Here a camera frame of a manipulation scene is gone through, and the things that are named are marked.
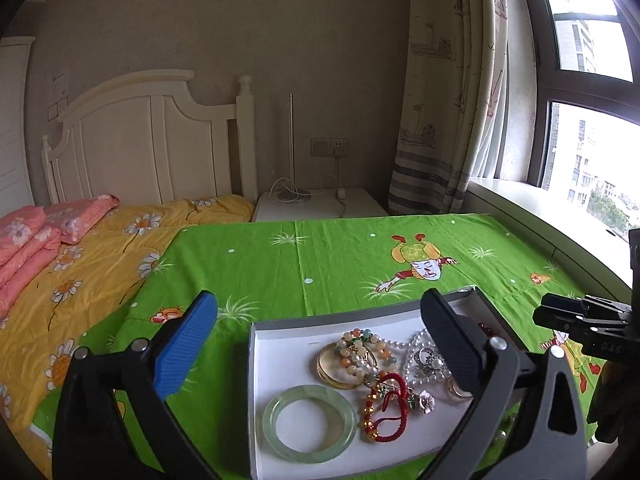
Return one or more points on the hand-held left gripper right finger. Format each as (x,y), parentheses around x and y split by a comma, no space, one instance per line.
(450,350)

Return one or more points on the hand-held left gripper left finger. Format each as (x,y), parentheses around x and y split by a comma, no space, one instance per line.
(182,345)

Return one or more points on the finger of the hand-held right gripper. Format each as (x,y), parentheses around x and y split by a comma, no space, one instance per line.
(575,304)
(600,337)

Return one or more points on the silver rhinestone brooch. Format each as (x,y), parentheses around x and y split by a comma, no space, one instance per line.
(425,360)

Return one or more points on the textured gold bangle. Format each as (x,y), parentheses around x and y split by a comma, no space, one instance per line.
(452,387)

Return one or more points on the white jewellery tray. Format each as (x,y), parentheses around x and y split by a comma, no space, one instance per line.
(290,355)

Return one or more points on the amber bangle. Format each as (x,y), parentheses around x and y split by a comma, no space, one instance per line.
(325,367)

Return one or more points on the person's right hand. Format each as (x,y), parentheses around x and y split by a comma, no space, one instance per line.
(612,400)

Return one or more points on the white window sill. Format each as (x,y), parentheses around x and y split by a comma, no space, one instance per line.
(525,210)

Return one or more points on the yellow daisy bedsheet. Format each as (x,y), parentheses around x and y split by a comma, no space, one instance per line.
(100,270)

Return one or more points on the green jade bangle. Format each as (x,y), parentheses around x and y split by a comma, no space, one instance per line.
(272,425)

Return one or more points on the window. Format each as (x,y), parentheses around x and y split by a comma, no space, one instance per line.
(590,160)

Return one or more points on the green printed bedsheet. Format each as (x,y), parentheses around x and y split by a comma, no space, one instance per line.
(340,255)

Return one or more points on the pink floral pillow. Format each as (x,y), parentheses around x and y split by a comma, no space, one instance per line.
(80,215)

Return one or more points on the pink floral quilt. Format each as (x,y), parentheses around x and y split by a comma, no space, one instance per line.
(25,250)

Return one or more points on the white nightstand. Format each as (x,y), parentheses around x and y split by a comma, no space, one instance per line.
(320,207)

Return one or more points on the white wooden headboard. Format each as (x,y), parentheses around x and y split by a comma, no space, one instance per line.
(135,145)

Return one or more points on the slim standing lamp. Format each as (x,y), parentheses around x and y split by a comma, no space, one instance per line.
(291,135)

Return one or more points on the printed beige curtain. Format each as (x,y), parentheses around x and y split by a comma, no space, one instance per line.
(440,85)

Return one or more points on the white wardrobe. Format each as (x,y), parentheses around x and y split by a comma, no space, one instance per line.
(12,125)

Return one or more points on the wall socket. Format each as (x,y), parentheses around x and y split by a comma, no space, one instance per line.
(327,147)

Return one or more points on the paper note on wall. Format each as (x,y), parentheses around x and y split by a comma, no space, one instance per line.
(57,85)

